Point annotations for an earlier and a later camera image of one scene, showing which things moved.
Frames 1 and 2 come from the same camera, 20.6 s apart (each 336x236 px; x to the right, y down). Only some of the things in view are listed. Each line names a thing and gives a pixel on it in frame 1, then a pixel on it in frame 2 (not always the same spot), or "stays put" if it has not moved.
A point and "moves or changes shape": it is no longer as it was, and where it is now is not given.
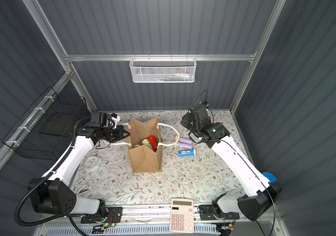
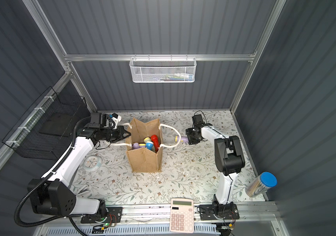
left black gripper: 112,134 stays put
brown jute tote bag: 142,161 stays put
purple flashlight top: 182,139 stays put
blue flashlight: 190,152 → 150,145
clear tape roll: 92,163 stays put
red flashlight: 152,139 moves or changes shape
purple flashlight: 183,145 → 135,145
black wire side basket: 47,129 stays put
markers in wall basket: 179,76 stays put
